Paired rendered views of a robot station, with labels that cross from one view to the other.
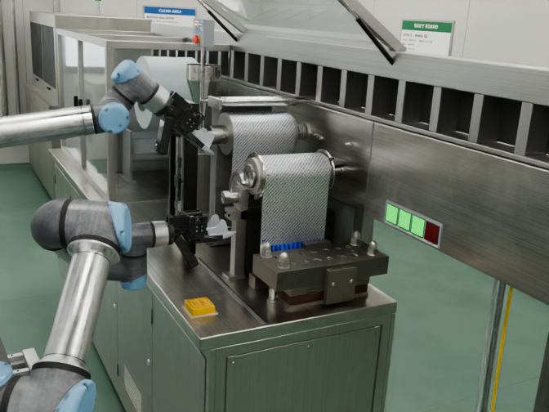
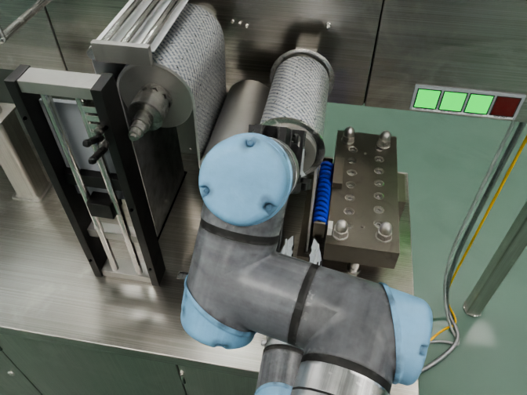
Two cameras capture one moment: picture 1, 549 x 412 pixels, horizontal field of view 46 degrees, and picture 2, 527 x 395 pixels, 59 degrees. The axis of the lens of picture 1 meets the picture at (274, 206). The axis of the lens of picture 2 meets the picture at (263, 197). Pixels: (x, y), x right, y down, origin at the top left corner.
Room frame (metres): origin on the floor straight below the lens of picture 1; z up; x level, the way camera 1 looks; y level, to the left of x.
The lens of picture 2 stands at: (1.57, 0.63, 1.84)
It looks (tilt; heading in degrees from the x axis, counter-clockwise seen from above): 47 degrees down; 308
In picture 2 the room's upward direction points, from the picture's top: straight up
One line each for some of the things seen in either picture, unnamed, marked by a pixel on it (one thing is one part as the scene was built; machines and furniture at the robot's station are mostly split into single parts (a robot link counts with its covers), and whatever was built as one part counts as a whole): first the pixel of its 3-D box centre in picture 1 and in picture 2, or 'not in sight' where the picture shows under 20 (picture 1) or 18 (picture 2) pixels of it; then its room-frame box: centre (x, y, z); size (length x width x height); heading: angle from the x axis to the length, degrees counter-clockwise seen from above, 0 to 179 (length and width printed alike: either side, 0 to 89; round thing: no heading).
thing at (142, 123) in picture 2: not in sight; (138, 127); (2.14, 0.26, 1.34); 0.06 x 0.03 x 0.03; 118
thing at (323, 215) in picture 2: (295, 247); (323, 191); (1.94, -0.08, 1.03); 0.21 x 0.04 x 0.03; 118
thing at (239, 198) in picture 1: (234, 233); not in sight; (1.97, 0.12, 1.05); 0.06 x 0.05 x 0.31; 118
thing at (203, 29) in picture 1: (202, 33); not in sight; (2.45, 0.31, 1.66); 0.07 x 0.07 x 0.10; 44
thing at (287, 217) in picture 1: (294, 219); (318, 163); (1.96, -0.07, 1.11); 0.23 x 0.01 x 0.18; 118
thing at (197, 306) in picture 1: (199, 306); not in sight; (1.70, 0.20, 0.91); 0.07 x 0.07 x 0.02; 28
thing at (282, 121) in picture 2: (254, 176); (286, 148); (1.96, 0.07, 1.25); 0.15 x 0.01 x 0.15; 28
